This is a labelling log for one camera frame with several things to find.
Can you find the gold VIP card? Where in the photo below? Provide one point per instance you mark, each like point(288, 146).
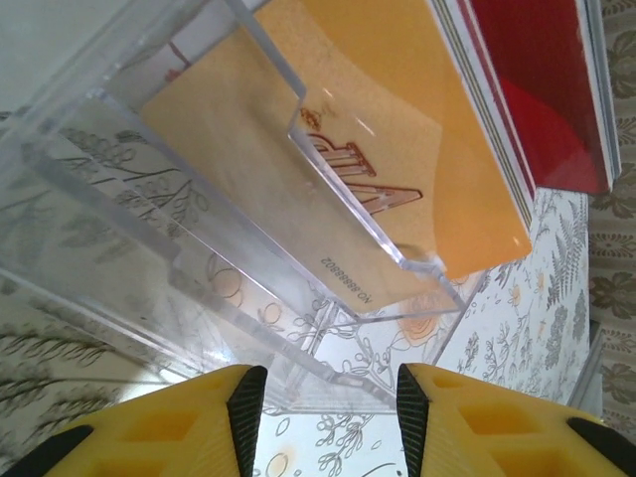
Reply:
point(397, 99)

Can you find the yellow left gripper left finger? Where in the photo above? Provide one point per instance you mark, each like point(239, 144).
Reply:
point(164, 432)

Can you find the clear acrylic card stand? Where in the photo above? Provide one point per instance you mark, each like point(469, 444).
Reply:
point(99, 199)

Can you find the white-edged card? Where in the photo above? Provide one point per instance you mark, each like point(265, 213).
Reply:
point(497, 124)

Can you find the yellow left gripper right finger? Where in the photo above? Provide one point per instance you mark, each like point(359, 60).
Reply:
point(497, 437)

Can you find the red card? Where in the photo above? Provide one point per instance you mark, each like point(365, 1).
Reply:
point(546, 99)

